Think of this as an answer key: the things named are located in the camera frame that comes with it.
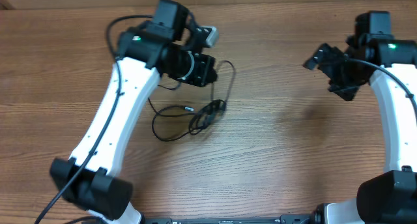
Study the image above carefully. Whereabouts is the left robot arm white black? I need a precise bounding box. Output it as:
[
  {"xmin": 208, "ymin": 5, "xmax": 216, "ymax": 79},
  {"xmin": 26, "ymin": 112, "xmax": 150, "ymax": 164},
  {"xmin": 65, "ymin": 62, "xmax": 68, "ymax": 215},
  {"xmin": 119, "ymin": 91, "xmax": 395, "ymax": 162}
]
[{"xmin": 50, "ymin": 0, "xmax": 219, "ymax": 223}]

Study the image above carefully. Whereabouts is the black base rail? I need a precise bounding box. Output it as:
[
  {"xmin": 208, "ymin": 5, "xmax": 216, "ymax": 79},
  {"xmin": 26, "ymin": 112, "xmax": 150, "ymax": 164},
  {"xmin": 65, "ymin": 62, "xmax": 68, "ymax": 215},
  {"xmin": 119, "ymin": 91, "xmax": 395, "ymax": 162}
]
[{"xmin": 144, "ymin": 214, "xmax": 316, "ymax": 224}]

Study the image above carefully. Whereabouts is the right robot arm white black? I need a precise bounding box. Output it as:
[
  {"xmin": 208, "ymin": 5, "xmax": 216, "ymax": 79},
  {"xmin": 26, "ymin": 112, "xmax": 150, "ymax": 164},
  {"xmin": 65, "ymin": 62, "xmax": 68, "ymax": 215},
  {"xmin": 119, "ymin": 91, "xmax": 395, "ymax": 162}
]
[{"xmin": 302, "ymin": 10, "xmax": 416, "ymax": 223}]

